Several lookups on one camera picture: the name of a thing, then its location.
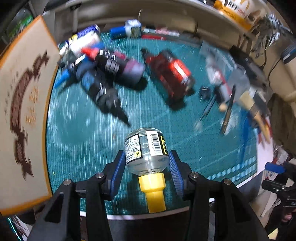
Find clear yellow-cap bottle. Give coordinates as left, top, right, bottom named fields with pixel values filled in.
left=125, top=128, right=170, bottom=213

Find green cutting mat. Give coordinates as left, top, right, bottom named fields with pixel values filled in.
left=46, top=34, right=257, bottom=190

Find wooden paint brush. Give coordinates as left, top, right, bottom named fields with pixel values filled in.
left=239, top=91, right=272, bottom=144

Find black hobby knife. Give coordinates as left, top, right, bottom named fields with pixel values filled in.
left=195, top=95, right=216, bottom=131

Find black pen tool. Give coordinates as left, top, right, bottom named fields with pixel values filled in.
left=220, top=85, right=236, bottom=135

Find black dropper bottle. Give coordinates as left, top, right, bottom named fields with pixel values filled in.
left=76, top=69, right=130, bottom=126

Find dark red bottle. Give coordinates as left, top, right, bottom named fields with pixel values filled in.
left=141, top=48, right=195, bottom=104

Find purple paint bottle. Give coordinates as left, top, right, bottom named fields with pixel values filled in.
left=81, top=47, right=145, bottom=86

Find cardboard box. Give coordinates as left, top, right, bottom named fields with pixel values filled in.
left=1, top=16, right=60, bottom=216

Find blue white spray can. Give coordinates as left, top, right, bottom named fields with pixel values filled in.
left=58, top=25, right=100, bottom=56

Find blue cap glue bottle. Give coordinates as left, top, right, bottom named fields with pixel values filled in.
left=110, top=19, right=142, bottom=39

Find yellow paper cup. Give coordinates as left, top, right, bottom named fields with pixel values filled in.
left=214, top=0, right=269, bottom=31

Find white desk shelf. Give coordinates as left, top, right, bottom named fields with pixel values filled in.
left=42, top=1, right=256, bottom=46

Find green soda bottle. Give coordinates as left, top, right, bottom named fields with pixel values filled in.
left=6, top=8, right=34, bottom=41

